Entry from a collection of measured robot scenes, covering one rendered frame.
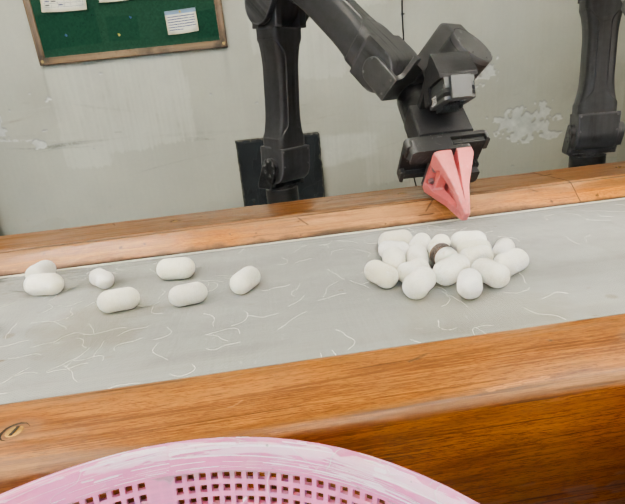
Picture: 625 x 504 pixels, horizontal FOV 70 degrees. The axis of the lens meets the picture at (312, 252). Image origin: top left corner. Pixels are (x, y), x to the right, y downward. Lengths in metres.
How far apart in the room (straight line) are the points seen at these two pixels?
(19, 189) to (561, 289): 2.72
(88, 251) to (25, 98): 2.23
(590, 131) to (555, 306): 0.66
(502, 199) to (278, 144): 0.39
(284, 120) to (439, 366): 0.63
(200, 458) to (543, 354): 0.16
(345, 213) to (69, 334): 0.32
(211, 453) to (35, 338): 0.25
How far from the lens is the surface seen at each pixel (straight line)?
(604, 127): 0.99
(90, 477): 0.21
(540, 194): 0.64
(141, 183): 2.60
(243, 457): 0.19
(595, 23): 0.99
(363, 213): 0.55
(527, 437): 0.24
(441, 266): 0.37
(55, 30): 2.69
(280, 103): 0.81
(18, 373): 0.37
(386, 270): 0.37
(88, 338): 0.38
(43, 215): 2.85
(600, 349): 0.26
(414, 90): 0.63
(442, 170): 0.54
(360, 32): 0.67
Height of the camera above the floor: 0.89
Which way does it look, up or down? 18 degrees down
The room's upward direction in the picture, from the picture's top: 6 degrees counter-clockwise
